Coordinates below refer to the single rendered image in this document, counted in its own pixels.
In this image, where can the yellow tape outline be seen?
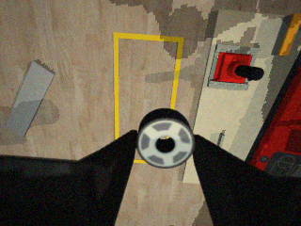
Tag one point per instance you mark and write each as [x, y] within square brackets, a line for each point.
[118, 36]

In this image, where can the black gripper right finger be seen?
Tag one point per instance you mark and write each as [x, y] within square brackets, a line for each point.
[239, 194]

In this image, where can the black and grey wheel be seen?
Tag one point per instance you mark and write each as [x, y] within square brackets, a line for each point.
[165, 153]

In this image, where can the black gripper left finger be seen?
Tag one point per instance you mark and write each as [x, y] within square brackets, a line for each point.
[93, 185]

